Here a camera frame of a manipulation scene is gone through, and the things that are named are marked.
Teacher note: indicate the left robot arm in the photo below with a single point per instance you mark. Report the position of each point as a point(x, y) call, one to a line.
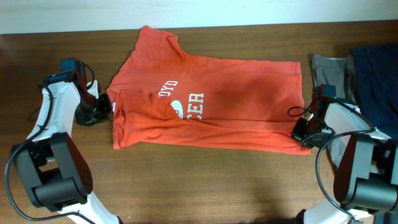
point(51, 168)

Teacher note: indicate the blue-grey garment at corner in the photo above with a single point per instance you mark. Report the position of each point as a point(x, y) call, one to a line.
point(387, 218)

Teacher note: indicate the navy blue garment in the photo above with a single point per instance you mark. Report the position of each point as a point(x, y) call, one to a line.
point(376, 88)

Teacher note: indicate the grey garment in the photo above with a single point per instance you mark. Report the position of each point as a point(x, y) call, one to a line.
point(332, 71)

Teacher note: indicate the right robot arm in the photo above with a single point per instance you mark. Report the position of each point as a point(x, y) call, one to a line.
point(365, 182)

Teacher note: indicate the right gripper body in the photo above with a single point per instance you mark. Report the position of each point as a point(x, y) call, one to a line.
point(313, 133)

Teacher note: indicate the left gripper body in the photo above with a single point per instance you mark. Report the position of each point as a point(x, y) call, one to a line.
point(91, 109)

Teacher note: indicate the red printed t-shirt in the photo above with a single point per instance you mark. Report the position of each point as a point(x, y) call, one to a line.
point(165, 95)

